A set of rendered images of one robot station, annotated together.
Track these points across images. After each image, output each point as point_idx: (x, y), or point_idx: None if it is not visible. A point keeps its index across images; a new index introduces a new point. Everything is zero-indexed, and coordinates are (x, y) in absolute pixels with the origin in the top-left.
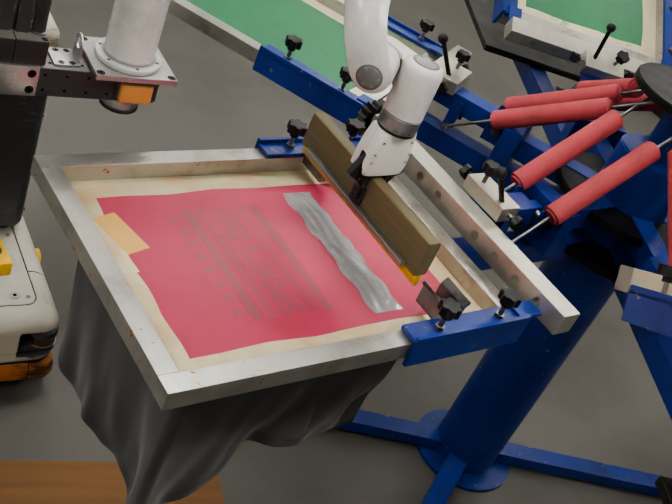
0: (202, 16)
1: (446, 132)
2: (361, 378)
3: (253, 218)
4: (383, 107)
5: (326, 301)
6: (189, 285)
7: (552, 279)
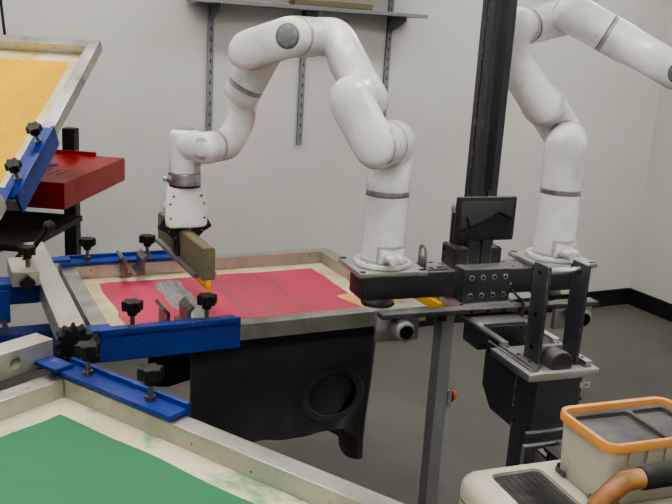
0: (268, 449)
1: None
2: None
3: (252, 310)
4: (200, 174)
5: (213, 283)
6: (309, 285)
7: None
